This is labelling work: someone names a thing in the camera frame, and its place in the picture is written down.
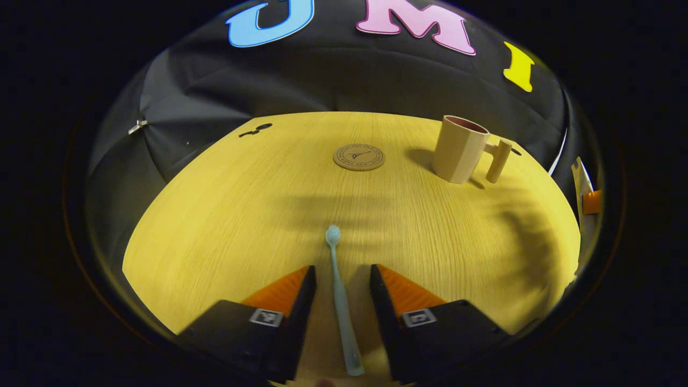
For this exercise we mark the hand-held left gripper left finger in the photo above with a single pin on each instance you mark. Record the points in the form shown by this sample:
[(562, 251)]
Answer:
[(301, 322)]

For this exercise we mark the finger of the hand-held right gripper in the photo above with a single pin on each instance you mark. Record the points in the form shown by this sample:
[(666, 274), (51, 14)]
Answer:
[(591, 202)]

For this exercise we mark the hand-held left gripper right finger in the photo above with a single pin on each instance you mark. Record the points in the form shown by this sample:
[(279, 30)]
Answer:
[(384, 322)]

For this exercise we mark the white toothpaste tube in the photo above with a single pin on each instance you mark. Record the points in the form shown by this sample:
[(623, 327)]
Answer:
[(583, 180)]

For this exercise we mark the pale blue toothbrush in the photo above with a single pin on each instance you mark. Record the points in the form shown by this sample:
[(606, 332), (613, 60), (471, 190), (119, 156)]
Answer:
[(339, 295)]

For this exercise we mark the beige cup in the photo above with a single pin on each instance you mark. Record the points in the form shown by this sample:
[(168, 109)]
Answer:
[(457, 156)]

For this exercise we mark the round brown coaster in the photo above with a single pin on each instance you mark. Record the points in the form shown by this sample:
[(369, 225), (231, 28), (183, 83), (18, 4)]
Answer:
[(359, 157)]

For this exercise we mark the black backdrop cloth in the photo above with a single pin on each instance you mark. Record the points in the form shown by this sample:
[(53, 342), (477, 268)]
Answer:
[(322, 75)]

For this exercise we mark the silver metal clip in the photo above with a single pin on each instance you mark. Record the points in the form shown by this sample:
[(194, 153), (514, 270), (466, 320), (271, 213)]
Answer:
[(137, 127)]

